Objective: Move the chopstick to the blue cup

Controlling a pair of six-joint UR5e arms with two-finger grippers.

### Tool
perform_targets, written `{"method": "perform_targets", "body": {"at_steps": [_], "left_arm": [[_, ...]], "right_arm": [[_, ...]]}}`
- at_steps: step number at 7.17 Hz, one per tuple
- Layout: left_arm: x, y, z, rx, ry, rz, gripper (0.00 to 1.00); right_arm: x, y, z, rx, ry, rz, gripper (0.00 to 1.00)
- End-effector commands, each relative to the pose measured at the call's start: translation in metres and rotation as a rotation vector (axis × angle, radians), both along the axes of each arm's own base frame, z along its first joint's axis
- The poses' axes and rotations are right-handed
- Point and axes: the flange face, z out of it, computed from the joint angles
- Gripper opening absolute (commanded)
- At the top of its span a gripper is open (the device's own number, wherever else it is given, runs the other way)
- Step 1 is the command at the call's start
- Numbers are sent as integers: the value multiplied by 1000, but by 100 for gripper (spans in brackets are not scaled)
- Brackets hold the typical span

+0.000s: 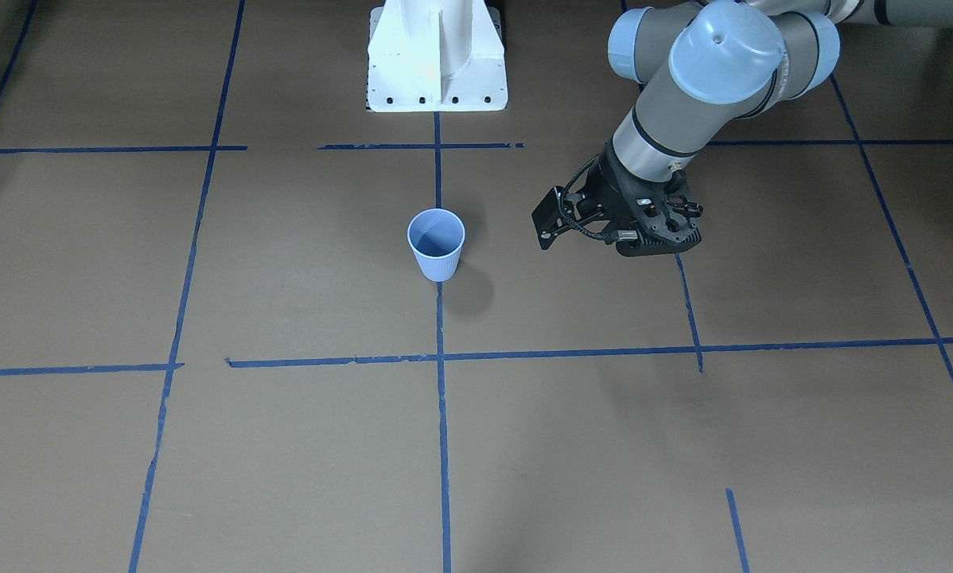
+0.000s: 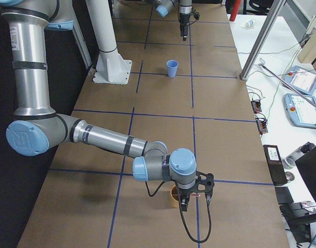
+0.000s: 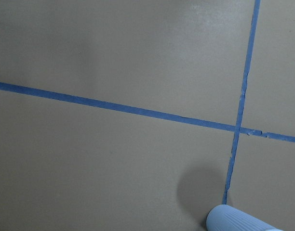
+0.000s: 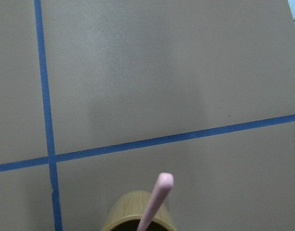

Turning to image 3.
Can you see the blue ribbed cup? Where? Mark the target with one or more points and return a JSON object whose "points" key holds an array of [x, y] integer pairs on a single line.
{"points": [[227, 218]]}

